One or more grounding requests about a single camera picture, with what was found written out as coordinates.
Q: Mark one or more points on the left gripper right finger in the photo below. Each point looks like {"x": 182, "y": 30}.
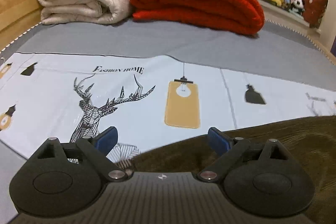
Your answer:
{"x": 235, "y": 152}

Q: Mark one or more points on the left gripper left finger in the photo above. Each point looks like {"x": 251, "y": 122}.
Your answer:
{"x": 84, "y": 156}

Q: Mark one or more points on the grey printed bed sheet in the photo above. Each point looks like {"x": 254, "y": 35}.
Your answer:
{"x": 193, "y": 78}

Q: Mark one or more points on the panda plush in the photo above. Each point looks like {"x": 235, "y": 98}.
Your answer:
{"x": 297, "y": 7}

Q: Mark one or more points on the dark red cushion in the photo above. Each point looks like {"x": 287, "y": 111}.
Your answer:
{"x": 314, "y": 11}

